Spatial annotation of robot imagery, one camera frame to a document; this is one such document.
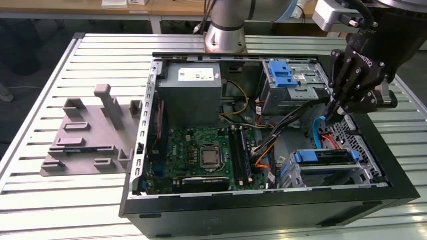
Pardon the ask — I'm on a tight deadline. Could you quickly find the black cable bundle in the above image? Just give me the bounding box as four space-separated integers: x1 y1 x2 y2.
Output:
266 97 335 151

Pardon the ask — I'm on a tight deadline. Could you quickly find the wooden desk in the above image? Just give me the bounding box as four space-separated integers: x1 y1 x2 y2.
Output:
0 0 355 36

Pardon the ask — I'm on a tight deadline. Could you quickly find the metal drive cage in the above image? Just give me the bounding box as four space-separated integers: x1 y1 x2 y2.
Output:
261 59 337 118

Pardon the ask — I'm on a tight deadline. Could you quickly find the white paper box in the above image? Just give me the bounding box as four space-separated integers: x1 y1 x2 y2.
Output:
102 0 128 10

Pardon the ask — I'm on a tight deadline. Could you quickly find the green motherboard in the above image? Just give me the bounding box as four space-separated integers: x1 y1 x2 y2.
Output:
144 126 270 195

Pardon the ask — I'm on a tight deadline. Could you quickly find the metal disk bay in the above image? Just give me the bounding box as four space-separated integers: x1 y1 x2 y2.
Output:
289 148 381 189

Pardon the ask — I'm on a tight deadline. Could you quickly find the blue data wire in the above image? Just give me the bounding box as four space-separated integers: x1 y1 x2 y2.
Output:
313 116 335 151

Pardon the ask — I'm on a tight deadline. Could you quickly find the RAM stick with blue label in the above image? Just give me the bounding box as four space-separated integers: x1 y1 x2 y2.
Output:
239 128 254 185

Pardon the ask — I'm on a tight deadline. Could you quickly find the grey parts rack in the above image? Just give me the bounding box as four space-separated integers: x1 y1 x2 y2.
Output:
39 83 146 178

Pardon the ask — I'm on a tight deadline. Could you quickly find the black graphics card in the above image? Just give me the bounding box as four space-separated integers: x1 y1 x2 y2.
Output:
172 176 232 194

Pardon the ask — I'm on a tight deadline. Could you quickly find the orange and white wire bundle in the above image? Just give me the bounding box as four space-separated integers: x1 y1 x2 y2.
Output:
254 148 279 171

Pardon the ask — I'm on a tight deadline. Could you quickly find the black open PC case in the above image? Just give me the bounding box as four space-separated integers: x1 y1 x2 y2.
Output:
118 51 422 238

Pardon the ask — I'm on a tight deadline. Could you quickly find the thin red wire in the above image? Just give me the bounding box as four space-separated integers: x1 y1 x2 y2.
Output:
150 101 166 154

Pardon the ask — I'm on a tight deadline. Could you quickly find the blue plastic drive latch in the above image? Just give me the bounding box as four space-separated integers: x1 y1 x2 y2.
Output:
269 61 302 88

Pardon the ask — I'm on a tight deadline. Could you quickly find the silver CPU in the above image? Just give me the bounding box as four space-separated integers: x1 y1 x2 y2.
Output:
199 150 223 168

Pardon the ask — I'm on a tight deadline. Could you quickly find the hard disk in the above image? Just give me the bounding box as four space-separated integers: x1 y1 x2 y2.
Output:
282 149 361 181

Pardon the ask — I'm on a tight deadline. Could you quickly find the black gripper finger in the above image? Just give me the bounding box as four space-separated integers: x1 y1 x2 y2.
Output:
337 58 383 116
326 49 349 123

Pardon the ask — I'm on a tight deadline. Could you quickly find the bare RAM stick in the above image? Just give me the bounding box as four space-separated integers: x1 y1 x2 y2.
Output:
64 147 102 154

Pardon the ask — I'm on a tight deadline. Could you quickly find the red wire with white tags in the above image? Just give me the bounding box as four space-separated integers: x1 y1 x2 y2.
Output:
255 99 270 129

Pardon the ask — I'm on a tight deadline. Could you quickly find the yellow wire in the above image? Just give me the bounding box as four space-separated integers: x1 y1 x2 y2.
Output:
219 79 251 118

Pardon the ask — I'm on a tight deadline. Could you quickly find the orange red power wire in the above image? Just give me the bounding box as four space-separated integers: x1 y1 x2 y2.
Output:
319 133 346 151

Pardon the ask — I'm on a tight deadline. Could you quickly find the grey power supply unit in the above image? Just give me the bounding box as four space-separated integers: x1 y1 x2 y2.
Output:
156 62 224 128

